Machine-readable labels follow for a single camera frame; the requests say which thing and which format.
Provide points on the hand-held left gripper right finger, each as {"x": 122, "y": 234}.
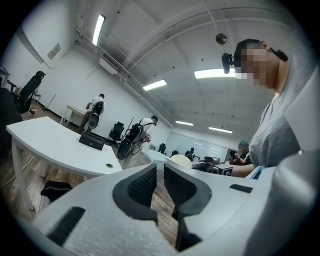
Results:
{"x": 220, "y": 207}

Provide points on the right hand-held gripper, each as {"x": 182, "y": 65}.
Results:
{"x": 226, "y": 172}

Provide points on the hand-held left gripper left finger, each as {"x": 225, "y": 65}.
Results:
{"x": 105, "y": 200}

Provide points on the person's right forearm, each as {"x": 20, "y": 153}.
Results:
{"x": 243, "y": 172}

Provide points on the white curved desk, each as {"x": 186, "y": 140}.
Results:
{"x": 50, "y": 140}

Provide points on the long ceiling light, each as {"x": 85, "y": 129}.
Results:
{"x": 215, "y": 73}
{"x": 155, "y": 85}
{"x": 98, "y": 30}
{"x": 220, "y": 129}
{"x": 184, "y": 123}

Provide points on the pale glossy table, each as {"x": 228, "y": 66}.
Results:
{"x": 155, "y": 155}

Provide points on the black cloth bag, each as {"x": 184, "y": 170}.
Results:
{"x": 56, "y": 190}

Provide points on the grey backpack shell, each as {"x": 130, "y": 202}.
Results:
{"x": 94, "y": 117}
{"x": 126, "y": 147}

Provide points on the black rectangular box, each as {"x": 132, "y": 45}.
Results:
{"x": 91, "y": 142}

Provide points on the person's grey shirt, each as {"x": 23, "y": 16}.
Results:
{"x": 272, "y": 135}

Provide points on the wooden desk with white legs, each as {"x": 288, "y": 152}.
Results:
{"x": 75, "y": 109}

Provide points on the thin broom stick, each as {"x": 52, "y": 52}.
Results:
{"x": 51, "y": 102}

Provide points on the small red container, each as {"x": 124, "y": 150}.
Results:
{"x": 33, "y": 110}

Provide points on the person's head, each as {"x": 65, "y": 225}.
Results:
{"x": 260, "y": 67}

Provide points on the round ceiling disc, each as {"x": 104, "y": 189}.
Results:
{"x": 221, "y": 39}

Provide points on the white air conditioner unit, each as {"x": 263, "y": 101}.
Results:
{"x": 108, "y": 65}

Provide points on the black head-worn camera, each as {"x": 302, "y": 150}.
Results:
{"x": 227, "y": 63}

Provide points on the wall sign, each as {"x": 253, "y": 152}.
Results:
{"x": 54, "y": 51}

